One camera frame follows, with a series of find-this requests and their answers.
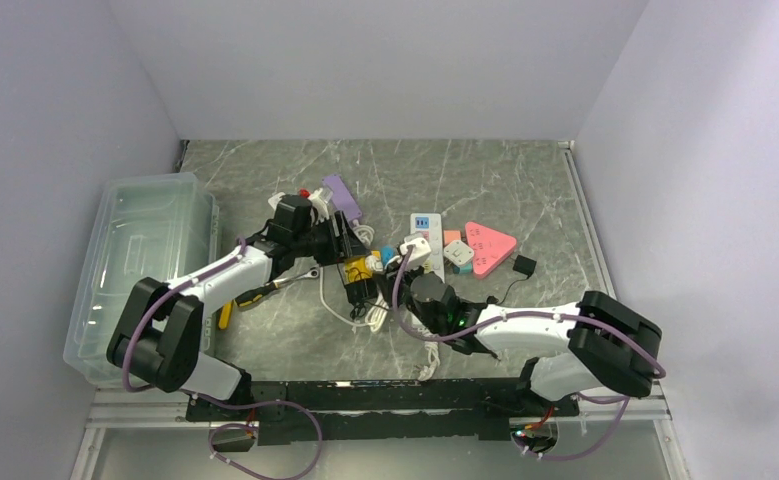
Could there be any pink triangular power strip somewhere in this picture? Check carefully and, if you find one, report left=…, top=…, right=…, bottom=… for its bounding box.
left=464, top=222, right=518, bottom=279

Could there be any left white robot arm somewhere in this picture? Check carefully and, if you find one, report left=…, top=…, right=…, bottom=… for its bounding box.
left=106, top=194, right=370, bottom=420

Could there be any white plug adapter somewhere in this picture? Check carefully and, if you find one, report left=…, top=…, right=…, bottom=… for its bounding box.
left=443, top=240, right=475, bottom=267

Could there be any black yellow screwdriver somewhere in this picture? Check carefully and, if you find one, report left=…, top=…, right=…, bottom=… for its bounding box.
left=234, top=278, right=293, bottom=308

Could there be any yellow black small tool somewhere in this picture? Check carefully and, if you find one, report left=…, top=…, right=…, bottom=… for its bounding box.
left=217, top=301, right=234, bottom=331

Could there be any white power cable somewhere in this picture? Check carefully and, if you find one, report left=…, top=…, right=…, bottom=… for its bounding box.
left=319, top=221, right=394, bottom=334

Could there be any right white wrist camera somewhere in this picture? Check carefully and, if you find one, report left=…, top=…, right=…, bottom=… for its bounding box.
left=398, top=237, right=432, bottom=270

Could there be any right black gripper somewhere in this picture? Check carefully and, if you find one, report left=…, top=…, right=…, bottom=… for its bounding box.
left=374, top=256, right=443, bottom=334

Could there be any black cube adapter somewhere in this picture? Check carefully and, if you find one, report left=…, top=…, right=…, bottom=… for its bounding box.
left=344, top=278, right=379, bottom=305

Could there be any silver ratchet wrench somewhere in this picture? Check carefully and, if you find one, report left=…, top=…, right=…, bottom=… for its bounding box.
left=292, top=266, right=321, bottom=281

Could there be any yellow cube socket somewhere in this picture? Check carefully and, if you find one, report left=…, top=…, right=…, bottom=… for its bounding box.
left=343, top=257, right=373, bottom=283

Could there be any purple flat box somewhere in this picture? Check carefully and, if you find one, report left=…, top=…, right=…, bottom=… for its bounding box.
left=322, top=174, right=362, bottom=221

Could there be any clear plastic storage bin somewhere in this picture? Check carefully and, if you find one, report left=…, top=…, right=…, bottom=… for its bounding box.
left=63, top=173, right=220, bottom=387

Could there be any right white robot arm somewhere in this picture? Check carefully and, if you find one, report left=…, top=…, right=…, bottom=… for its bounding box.
left=376, top=269, right=666, bottom=415

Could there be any blue cube socket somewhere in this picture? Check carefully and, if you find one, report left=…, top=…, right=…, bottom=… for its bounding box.
left=379, top=246, right=397, bottom=265

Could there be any black power adapter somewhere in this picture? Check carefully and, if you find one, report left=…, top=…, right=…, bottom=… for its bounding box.
left=512, top=255, right=537, bottom=277

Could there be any teal plug adapter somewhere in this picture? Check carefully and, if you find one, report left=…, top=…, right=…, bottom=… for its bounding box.
left=453, top=263, right=473, bottom=275

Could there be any small white power strip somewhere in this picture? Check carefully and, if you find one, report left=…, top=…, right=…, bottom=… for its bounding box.
left=268, top=192, right=286, bottom=210

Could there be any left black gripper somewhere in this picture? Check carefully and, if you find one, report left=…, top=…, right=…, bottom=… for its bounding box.
left=292, top=210, right=369, bottom=267

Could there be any orange plug adapter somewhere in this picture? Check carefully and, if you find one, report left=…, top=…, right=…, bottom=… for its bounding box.
left=443, top=230, right=462, bottom=245

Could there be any black base frame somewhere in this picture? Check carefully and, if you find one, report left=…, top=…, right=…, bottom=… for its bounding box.
left=186, top=378, right=579, bottom=446

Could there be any white long power strip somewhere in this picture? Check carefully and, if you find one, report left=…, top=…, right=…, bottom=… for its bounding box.
left=410, top=213, right=445, bottom=280

